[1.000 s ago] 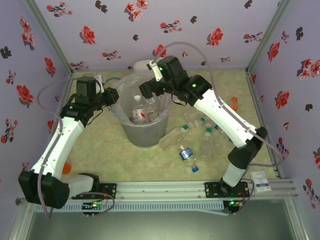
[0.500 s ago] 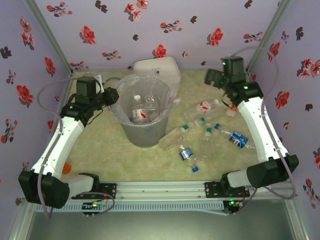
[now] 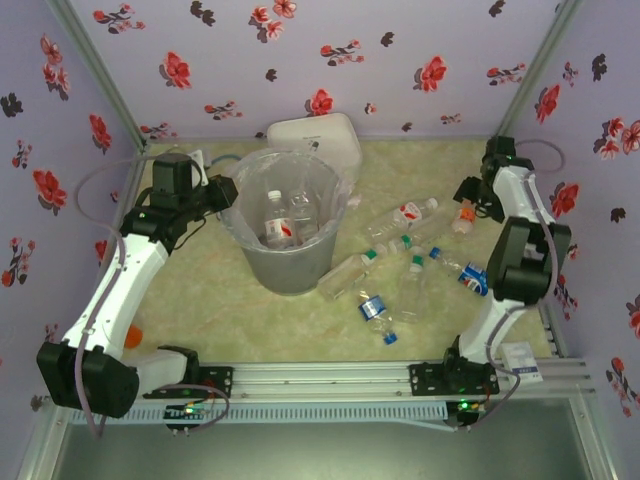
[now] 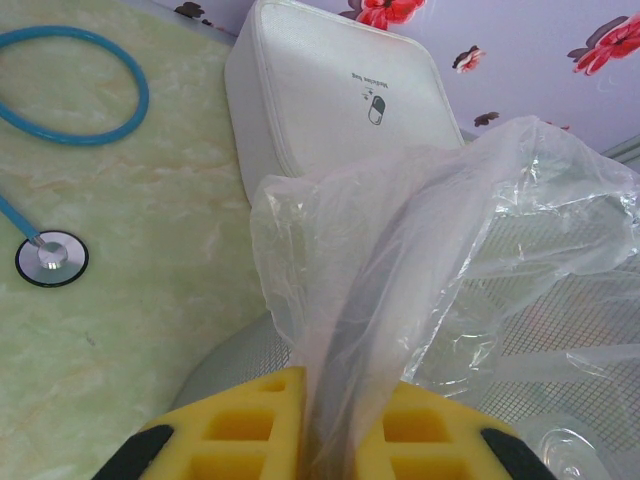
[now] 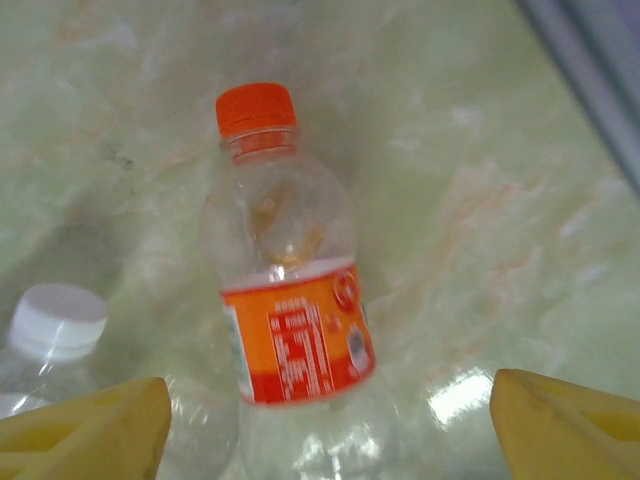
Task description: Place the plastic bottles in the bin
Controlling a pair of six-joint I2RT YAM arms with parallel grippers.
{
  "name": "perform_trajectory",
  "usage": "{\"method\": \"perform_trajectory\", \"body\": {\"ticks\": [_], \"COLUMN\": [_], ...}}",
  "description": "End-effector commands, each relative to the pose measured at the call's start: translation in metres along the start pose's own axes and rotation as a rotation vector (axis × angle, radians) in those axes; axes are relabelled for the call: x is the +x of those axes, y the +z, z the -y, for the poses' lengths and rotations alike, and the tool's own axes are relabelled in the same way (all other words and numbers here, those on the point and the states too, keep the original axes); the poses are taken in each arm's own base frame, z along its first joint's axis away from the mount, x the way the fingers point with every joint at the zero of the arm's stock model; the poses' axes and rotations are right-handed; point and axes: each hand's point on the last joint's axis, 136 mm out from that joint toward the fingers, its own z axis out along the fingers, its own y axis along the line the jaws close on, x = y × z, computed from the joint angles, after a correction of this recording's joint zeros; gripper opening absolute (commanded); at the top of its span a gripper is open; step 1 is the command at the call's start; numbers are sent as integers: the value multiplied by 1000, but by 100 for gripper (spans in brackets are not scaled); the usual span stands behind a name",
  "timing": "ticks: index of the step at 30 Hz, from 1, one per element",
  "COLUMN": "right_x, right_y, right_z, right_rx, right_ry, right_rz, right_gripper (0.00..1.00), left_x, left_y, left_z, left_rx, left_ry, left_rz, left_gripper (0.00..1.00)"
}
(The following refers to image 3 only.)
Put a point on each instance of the orange cap plastic bottle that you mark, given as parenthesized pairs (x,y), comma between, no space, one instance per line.
(466,215)

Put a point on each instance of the large red label bottle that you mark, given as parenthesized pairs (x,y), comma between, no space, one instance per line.
(407,214)

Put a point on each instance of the clear plain plastic bottle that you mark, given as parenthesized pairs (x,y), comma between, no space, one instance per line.
(302,215)

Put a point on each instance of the blue label plastic bottle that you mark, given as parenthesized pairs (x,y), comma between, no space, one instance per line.
(472,277)

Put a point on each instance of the grey plastic bin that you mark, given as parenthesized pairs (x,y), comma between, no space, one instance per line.
(295,272)

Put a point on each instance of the clear bottle green white cap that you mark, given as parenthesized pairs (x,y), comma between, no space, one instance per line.
(411,295)

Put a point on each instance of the clear plastic bin liner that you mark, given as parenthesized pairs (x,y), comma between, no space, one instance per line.
(351,192)

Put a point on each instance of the crushed blue label bottle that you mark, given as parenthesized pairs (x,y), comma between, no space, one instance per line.
(372,307)

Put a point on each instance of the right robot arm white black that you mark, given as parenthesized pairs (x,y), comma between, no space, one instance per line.
(525,270)

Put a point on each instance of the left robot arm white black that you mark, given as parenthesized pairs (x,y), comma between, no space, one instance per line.
(120,285)

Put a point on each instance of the white plastic medicine box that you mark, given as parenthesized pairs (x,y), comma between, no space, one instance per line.
(320,132)

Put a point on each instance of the orange round object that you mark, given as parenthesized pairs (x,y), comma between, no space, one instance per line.
(134,336)

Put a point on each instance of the white label card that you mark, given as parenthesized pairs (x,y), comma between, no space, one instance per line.
(522,362)

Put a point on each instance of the aluminium side rail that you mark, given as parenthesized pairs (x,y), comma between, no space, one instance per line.
(552,330)
(131,182)

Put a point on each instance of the aluminium corner post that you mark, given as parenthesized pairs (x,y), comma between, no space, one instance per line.
(95,65)
(540,65)

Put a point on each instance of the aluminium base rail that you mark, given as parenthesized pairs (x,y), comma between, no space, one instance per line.
(320,377)

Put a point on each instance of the aluminium outer frame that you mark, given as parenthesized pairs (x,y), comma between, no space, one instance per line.
(45,445)

